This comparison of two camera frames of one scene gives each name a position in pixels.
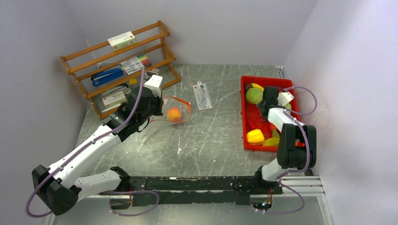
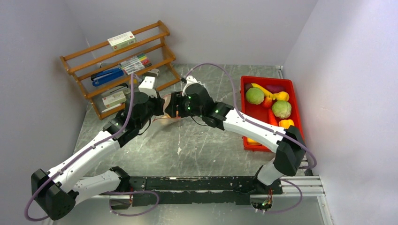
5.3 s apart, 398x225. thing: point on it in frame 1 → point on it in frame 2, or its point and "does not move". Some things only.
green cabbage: (254, 95) does not move
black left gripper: (159, 102) does not move
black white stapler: (122, 87) does not move
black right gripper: (259, 106) → (177, 100)
